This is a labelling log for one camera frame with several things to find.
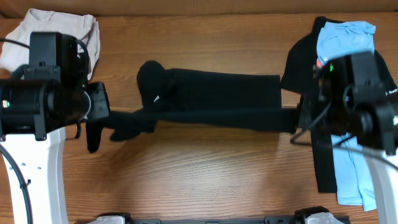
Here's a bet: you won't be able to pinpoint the plain black t-shirt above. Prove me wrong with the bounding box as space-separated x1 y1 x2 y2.
86 60 297 153

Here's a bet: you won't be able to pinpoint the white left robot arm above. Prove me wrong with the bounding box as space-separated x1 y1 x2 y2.
1 32 110 223

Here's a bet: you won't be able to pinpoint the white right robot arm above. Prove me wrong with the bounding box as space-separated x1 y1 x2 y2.
290 52 397 223

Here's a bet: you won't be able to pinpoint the black t-shirt with logo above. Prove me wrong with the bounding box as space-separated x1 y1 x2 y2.
281 17 397 193

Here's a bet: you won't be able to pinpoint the folded white beige trousers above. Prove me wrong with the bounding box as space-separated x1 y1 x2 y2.
1 8 101 79

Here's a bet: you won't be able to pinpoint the light blue printed t-shirt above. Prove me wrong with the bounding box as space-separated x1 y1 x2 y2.
317 21 376 212

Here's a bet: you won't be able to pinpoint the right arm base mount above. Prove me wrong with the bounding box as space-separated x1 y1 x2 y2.
290 206 351 224

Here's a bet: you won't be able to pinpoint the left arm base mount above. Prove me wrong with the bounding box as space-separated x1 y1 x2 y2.
87 212 134 224

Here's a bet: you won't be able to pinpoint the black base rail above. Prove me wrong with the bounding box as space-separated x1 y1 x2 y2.
130 215 293 224

